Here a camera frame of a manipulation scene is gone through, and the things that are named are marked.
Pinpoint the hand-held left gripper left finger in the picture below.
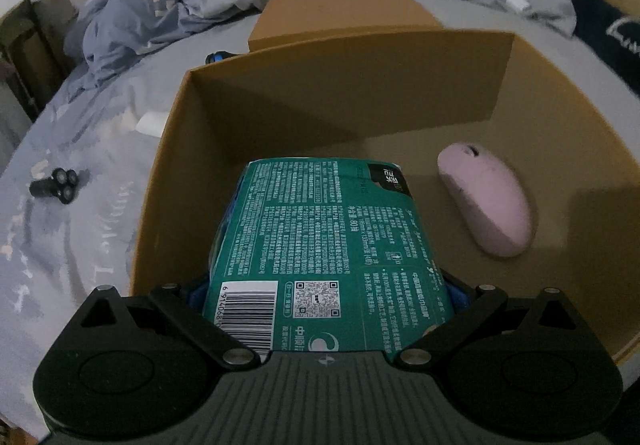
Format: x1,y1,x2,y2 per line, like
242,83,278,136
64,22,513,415
65,275,261,371

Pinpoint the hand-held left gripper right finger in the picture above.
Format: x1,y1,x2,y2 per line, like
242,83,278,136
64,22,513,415
397,275,608,368

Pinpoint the green tissue packet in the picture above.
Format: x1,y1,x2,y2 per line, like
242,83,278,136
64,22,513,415
202,157,458,357

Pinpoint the cardboard box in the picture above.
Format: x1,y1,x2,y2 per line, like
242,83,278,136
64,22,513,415
247,0,446,54
130,31,640,366

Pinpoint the pink computer mouse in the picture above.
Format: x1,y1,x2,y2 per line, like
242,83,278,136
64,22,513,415
437,141,533,259

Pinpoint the grey printed bed sheet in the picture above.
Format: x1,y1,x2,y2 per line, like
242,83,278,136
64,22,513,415
0,0,266,428

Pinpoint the small white object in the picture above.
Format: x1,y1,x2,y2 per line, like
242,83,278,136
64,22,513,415
136,112,166,138

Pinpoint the black electric shaver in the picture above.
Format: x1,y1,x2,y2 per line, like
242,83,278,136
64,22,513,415
29,167,78,204

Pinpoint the dark printed blanket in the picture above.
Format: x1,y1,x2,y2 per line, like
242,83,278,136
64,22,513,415
555,0,640,100

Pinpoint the dark wooden furniture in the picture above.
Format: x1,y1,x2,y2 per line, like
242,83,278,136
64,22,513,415
0,0,76,126

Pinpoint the closed cardboard box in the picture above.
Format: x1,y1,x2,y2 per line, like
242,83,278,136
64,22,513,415
247,0,446,54

